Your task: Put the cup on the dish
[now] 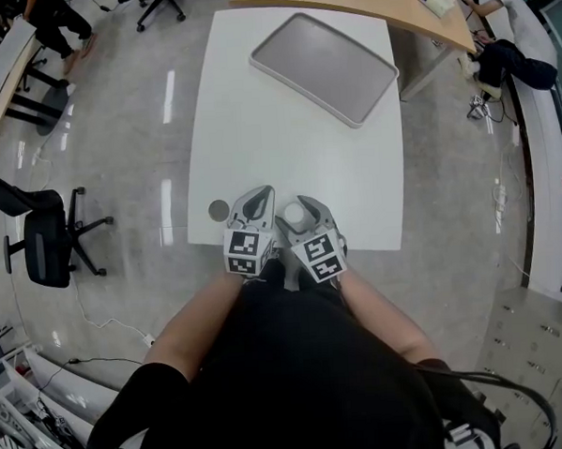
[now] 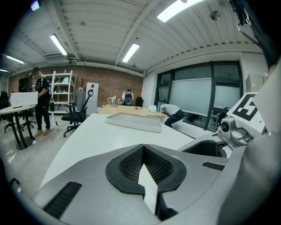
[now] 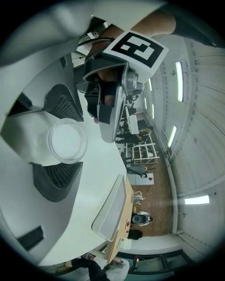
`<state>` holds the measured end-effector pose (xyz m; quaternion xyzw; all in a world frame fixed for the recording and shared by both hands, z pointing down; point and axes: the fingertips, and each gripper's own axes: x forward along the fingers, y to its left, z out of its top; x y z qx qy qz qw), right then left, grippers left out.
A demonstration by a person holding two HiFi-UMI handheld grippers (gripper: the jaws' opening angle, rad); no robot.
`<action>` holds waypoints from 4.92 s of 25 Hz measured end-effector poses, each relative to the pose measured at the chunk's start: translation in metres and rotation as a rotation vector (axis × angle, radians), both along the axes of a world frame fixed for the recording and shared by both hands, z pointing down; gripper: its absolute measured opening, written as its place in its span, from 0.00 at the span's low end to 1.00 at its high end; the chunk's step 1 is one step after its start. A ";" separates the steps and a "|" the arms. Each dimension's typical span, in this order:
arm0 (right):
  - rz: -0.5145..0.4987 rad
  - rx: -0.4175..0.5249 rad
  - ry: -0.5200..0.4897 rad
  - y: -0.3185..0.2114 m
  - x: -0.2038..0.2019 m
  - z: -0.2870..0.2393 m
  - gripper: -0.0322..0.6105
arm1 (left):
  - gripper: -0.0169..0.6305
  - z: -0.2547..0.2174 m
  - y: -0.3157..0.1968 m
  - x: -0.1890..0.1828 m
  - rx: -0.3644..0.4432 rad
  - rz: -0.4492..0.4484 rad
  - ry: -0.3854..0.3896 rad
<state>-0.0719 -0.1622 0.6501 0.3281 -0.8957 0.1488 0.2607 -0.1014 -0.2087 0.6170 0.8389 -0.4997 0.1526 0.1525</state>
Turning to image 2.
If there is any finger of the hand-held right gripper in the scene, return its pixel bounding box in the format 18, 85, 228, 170
177, 134, 223, 158

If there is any light wooden table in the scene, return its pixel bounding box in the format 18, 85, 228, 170
98, 104, 169, 123

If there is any metal kettle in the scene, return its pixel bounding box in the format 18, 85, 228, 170
107, 94, 121, 108

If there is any white roller blind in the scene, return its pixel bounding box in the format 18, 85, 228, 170
169, 77, 213, 117

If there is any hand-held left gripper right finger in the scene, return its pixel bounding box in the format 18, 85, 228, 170
144, 144, 230, 225

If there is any white table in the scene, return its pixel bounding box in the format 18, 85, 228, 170
39, 113, 196, 189

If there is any white shelf rack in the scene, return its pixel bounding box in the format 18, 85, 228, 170
43, 70, 78, 115

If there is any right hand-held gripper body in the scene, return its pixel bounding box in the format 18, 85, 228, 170
216, 92, 268, 159

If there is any grey tray with white rim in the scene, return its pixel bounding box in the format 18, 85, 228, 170
104, 112, 163, 133

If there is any grey hanging garment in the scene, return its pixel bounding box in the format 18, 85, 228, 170
75, 89, 86, 113

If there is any beige locker cabinet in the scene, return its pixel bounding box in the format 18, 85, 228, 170
245, 73, 270, 94

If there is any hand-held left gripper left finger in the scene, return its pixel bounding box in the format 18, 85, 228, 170
32, 144, 163, 225

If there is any black monitor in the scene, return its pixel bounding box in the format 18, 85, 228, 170
18, 75, 34, 93

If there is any dark framed window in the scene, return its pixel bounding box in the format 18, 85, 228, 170
155, 61, 243, 132

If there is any white refrigerator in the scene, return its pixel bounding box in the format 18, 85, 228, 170
85, 82, 100, 116

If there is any ceiling light panel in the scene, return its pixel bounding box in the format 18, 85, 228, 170
49, 34, 68, 56
4, 54, 26, 65
157, 0, 205, 23
122, 43, 141, 63

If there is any wooden desk with black legs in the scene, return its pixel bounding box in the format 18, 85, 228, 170
0, 105, 37, 150

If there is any dark coat rack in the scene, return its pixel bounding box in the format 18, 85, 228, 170
78, 77, 88, 91

